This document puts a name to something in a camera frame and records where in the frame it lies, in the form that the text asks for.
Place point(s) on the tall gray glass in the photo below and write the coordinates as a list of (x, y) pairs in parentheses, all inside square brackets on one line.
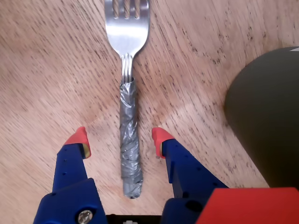
[(268, 116)]

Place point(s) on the red wrist camera mount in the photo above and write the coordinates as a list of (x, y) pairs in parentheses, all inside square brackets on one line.
[(252, 207)]

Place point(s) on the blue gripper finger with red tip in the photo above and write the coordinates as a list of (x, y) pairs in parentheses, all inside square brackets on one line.
[(70, 186), (187, 177)]

